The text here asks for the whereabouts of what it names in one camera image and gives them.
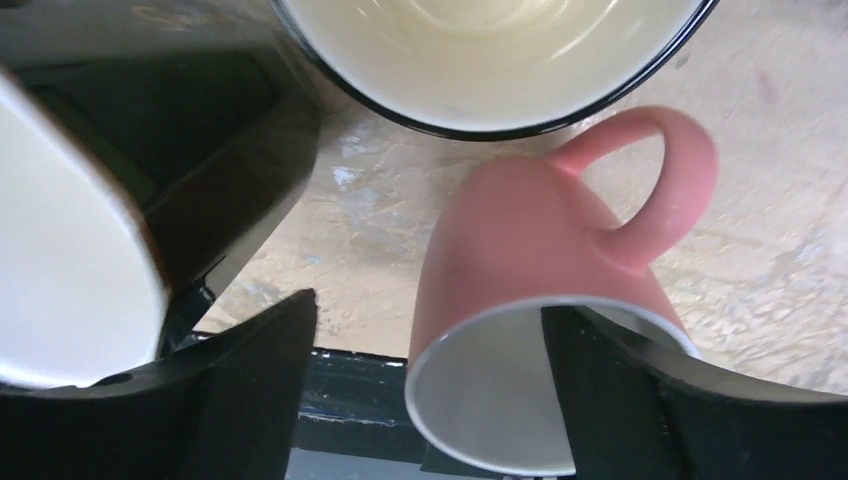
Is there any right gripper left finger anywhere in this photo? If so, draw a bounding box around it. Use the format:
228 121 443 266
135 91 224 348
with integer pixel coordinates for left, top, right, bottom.
1 289 317 479

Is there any cream mug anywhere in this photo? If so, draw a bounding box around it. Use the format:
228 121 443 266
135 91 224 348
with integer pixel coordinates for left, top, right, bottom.
273 1 714 142

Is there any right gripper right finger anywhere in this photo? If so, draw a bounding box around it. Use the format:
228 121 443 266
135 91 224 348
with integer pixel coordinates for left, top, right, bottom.
541 306 847 479

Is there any pink mug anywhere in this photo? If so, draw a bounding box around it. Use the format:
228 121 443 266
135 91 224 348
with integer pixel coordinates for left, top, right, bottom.
404 106 718 477

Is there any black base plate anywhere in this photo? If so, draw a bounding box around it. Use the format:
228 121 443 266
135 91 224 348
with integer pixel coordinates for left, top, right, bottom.
158 284 505 478

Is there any black mug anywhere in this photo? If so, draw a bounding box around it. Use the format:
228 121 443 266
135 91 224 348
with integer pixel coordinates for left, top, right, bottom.
1 1 321 389

